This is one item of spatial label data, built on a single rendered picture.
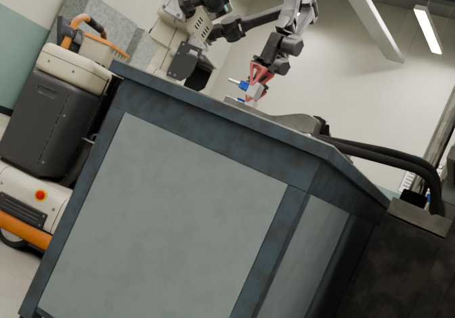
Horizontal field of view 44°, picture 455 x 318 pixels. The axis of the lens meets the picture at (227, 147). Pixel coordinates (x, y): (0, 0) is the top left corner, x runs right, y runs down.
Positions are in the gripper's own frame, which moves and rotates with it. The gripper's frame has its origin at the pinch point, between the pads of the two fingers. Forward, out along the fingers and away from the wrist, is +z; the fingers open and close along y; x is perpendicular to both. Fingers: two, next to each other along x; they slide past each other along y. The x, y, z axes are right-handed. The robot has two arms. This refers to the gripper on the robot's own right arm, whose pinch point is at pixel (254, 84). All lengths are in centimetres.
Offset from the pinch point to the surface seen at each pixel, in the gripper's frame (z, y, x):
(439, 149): -7, 23, -64
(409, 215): 19, 18, -65
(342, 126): -100, 769, 170
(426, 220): 18, 18, -70
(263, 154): 23, -50, -34
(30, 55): 23, 391, 501
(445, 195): 4, 65, -70
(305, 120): 3.5, 10.4, -19.3
